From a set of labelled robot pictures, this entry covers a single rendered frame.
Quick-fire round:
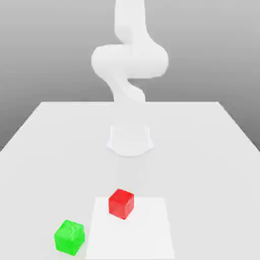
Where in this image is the small red cube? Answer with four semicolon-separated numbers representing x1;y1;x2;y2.
108;188;135;220

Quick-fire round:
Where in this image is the small green cube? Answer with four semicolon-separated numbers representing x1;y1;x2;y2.
54;219;85;256

